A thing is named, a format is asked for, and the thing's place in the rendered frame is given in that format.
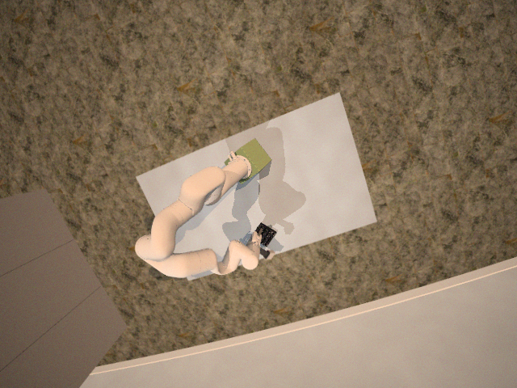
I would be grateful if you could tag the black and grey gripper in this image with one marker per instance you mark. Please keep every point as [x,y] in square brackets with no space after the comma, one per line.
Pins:
[256,236]

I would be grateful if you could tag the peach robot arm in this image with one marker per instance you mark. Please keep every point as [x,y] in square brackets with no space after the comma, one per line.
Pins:
[205,187]

